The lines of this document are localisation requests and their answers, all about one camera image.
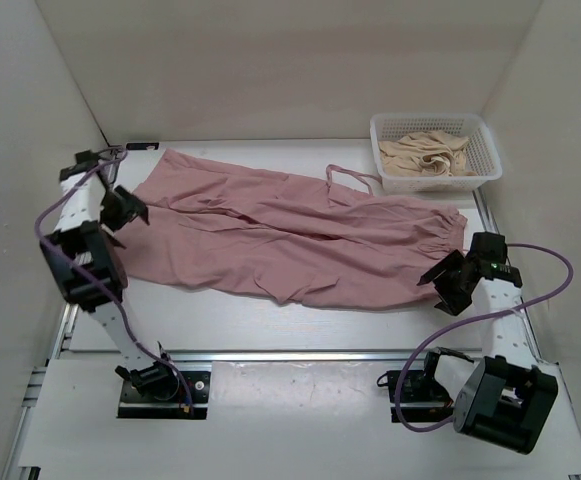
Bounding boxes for pink trousers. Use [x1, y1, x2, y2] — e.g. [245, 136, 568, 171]
[117, 150, 467, 310]

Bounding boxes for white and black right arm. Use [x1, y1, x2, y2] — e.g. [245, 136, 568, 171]
[419, 251, 558, 455]

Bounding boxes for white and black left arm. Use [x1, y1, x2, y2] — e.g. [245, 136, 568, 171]
[35, 168, 183, 401]

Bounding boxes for beige trousers in basket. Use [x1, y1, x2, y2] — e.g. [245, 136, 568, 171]
[378, 130, 476, 177]

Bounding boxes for white perforated plastic basket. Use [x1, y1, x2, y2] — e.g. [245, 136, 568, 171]
[370, 113, 502, 193]

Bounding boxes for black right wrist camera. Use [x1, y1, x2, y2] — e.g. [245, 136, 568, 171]
[467, 232, 523, 288]

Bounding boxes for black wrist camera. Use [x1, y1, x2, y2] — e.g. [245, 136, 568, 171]
[59, 148, 122, 184]
[467, 232, 523, 288]

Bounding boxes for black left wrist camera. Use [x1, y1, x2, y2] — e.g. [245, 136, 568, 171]
[59, 148, 122, 184]

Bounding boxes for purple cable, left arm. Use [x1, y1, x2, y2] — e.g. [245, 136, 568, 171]
[34, 148, 196, 401]

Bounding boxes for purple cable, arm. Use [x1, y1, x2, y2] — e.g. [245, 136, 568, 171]
[34, 148, 196, 401]
[399, 242, 574, 432]

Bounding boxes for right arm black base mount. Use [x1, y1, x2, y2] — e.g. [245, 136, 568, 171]
[376, 370, 454, 424]

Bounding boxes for aluminium frame rail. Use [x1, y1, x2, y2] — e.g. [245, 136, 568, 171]
[0, 144, 121, 480]

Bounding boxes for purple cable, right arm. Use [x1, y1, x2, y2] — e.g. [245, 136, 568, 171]
[399, 242, 574, 432]

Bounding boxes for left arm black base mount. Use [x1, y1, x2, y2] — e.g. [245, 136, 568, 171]
[115, 364, 211, 420]

